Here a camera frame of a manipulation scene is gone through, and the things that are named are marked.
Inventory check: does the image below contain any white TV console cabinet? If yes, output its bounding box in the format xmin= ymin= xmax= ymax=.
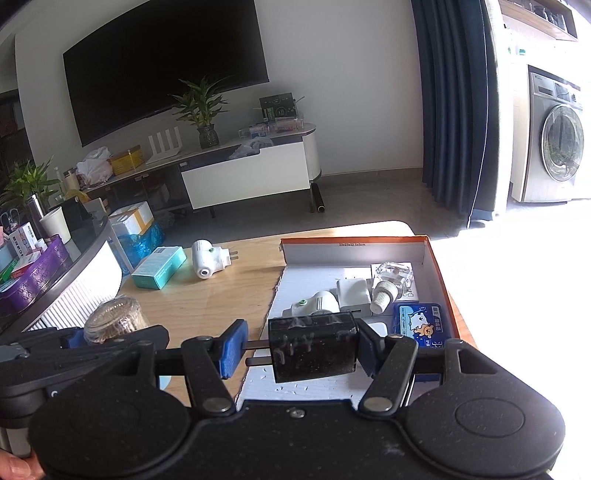
xmin=86 ymin=123 xmax=322 ymax=210

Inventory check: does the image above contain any potted plant on console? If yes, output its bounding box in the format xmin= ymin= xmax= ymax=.
xmin=173 ymin=78 xmax=228 ymax=149

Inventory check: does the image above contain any potted plant on side table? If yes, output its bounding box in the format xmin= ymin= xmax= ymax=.
xmin=1 ymin=159 xmax=60 ymax=211

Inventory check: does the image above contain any silver washing machine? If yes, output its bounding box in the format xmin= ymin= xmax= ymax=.
xmin=510 ymin=65 xmax=586 ymax=204

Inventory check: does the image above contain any person's left hand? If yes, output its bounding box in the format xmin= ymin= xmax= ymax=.
xmin=0 ymin=450 xmax=45 ymax=480

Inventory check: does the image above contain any white power adapter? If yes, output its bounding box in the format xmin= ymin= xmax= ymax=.
xmin=399 ymin=262 xmax=419 ymax=301

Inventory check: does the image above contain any white cube USB charger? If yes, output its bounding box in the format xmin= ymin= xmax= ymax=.
xmin=353 ymin=310 xmax=389 ymax=337

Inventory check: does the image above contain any clear liquid refill bottle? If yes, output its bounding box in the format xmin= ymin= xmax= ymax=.
xmin=370 ymin=262 xmax=419 ymax=315

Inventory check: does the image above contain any dark blue curtain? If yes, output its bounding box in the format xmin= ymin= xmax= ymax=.
xmin=412 ymin=1 xmax=500 ymax=225

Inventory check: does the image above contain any large black television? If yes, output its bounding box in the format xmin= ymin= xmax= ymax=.
xmin=63 ymin=1 xmax=269 ymax=145

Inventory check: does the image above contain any teal white carton box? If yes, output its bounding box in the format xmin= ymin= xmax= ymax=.
xmin=131 ymin=246 xmax=186 ymax=290

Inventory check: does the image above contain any white paper cup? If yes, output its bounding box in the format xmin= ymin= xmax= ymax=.
xmin=40 ymin=206 xmax=71 ymax=244

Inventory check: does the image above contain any round side table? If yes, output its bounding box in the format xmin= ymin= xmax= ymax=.
xmin=1 ymin=218 xmax=123 ymax=343

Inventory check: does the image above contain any white wifi router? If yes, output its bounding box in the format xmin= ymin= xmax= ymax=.
xmin=146 ymin=127 xmax=182 ymax=164

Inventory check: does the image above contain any light blue toothpick jar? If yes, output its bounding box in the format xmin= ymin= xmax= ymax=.
xmin=83 ymin=296 xmax=149 ymax=344

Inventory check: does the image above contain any yellow white cardboard box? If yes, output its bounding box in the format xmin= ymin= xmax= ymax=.
xmin=109 ymin=201 xmax=154 ymax=238

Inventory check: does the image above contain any white medicine box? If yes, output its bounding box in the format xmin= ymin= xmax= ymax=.
xmin=9 ymin=222 xmax=38 ymax=257

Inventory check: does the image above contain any black USB charger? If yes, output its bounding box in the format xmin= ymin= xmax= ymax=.
xmin=245 ymin=312 xmax=359 ymax=383

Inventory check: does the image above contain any black roll on floor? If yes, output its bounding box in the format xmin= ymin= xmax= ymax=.
xmin=310 ymin=182 xmax=325 ymax=213

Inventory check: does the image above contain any white plastic bag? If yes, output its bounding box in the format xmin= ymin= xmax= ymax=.
xmin=76 ymin=147 xmax=113 ymax=186

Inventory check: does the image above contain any steel thermos cup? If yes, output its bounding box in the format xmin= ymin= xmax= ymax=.
xmin=25 ymin=194 xmax=47 ymax=239

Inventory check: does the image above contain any purple storage tin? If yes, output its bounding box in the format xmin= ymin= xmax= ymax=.
xmin=0 ymin=235 xmax=71 ymax=318

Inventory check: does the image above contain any white mosquito plug heater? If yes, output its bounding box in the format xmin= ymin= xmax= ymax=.
xmin=283 ymin=290 xmax=339 ymax=318
xmin=191 ymin=240 xmax=238 ymax=280

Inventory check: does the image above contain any blue plastic bag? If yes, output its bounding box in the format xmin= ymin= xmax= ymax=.
xmin=118 ymin=223 xmax=165 ymax=268

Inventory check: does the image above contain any yellow tin box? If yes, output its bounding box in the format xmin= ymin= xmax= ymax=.
xmin=109 ymin=145 xmax=144 ymax=176

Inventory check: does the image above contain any white slim USB charger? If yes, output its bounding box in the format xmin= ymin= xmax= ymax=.
xmin=337 ymin=278 xmax=370 ymax=311

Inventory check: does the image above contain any orange white cardboard box tray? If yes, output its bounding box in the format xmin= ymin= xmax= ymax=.
xmin=237 ymin=233 xmax=477 ymax=407

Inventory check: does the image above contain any black green display box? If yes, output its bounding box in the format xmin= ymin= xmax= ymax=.
xmin=259 ymin=93 xmax=297 ymax=122

